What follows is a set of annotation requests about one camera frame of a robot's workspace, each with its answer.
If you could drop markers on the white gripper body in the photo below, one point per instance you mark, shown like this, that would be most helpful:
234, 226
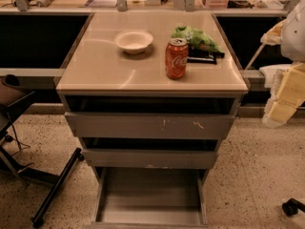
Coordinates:
294, 37

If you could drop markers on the grey drawer cabinet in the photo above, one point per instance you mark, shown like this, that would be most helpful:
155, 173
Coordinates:
102, 78

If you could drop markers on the grey middle drawer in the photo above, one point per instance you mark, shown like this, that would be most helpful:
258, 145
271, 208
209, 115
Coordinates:
150, 159

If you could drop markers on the black caster wheel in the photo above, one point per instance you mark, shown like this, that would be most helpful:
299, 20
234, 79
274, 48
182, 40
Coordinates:
292, 206

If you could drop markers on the green chip bag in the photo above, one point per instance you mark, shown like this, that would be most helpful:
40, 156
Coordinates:
196, 39

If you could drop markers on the black flat packet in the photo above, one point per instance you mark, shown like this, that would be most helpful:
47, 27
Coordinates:
201, 57

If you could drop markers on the grey top drawer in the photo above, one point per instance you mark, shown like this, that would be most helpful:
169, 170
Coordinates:
157, 126

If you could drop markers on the grey open bottom drawer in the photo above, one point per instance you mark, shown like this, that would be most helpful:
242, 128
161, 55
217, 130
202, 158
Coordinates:
138, 198

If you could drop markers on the white paper bowl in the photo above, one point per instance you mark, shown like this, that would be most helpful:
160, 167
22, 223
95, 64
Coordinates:
133, 41

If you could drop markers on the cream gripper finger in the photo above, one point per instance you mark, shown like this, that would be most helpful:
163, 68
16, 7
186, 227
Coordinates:
287, 94

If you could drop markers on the red coke can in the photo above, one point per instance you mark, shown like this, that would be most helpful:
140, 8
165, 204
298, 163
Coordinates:
176, 55

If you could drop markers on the white curved chair part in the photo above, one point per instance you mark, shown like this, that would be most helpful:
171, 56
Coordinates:
269, 73

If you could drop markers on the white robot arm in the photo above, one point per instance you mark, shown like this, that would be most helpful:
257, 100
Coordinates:
293, 34

